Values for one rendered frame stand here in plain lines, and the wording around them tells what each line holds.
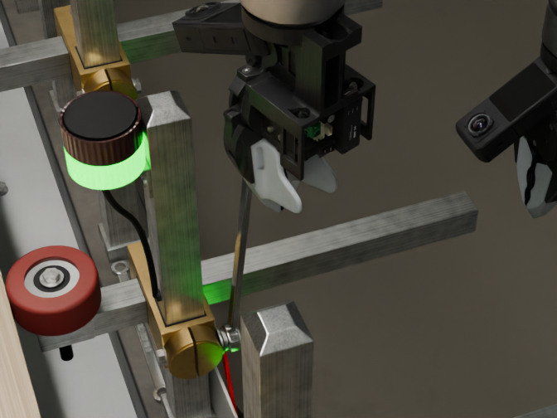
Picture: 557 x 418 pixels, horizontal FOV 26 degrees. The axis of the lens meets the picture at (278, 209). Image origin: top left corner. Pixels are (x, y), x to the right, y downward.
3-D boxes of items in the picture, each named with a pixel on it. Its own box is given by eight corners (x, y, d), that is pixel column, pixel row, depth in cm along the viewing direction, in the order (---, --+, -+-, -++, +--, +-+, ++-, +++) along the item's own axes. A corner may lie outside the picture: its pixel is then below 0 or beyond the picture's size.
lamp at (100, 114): (151, 273, 107) (129, 83, 92) (168, 318, 103) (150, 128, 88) (86, 289, 106) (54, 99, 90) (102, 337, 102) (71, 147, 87)
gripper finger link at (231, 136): (237, 192, 93) (234, 104, 87) (225, 182, 94) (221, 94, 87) (284, 166, 95) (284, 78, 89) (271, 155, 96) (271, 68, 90)
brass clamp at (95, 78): (110, 36, 127) (106, -4, 123) (146, 114, 118) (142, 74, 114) (53, 48, 126) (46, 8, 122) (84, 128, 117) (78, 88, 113)
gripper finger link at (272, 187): (288, 259, 94) (288, 172, 88) (240, 217, 98) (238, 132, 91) (317, 240, 96) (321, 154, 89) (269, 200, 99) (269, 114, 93)
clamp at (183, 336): (181, 266, 117) (177, 230, 114) (225, 371, 108) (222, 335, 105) (124, 281, 116) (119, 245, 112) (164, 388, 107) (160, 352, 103)
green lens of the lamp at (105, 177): (133, 129, 95) (131, 108, 94) (155, 178, 91) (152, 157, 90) (59, 147, 94) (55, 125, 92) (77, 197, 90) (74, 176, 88)
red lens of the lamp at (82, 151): (131, 105, 94) (128, 83, 92) (152, 153, 90) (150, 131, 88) (55, 123, 92) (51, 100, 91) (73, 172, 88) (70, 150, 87)
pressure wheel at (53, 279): (98, 313, 116) (84, 230, 108) (119, 376, 111) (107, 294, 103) (16, 336, 114) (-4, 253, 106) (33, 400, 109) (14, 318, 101)
